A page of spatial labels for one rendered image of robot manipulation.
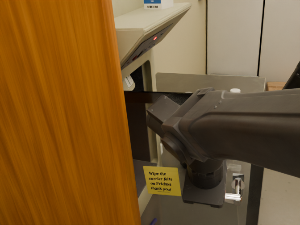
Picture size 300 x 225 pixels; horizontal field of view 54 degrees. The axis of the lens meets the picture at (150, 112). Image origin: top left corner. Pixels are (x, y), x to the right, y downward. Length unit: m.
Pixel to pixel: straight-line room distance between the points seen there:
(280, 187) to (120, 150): 2.10
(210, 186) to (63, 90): 0.29
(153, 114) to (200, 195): 0.15
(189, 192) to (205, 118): 0.23
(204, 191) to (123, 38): 0.29
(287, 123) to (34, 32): 0.41
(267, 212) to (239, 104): 2.07
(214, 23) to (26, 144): 3.22
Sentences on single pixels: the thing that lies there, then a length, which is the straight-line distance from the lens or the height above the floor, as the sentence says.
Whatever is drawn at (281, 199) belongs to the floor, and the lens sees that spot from 2.43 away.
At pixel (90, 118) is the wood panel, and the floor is 1.38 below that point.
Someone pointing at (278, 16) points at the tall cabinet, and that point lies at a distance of 3.61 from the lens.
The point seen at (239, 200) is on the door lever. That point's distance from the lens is 0.58.
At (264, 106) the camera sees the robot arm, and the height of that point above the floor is 1.50.
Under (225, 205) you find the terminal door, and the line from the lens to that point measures 0.66.
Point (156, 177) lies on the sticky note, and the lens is 0.65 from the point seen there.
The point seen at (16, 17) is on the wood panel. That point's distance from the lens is 0.53.
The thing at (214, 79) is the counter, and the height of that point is 0.94.
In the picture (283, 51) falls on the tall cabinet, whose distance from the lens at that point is 3.69.
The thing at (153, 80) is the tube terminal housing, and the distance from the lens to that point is 0.87.
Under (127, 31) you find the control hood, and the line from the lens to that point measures 0.51.
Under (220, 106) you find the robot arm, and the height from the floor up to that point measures 1.48.
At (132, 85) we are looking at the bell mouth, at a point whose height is 1.32.
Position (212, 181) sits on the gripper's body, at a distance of 0.47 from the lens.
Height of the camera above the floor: 1.60
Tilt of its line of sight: 26 degrees down
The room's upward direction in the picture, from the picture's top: 5 degrees counter-clockwise
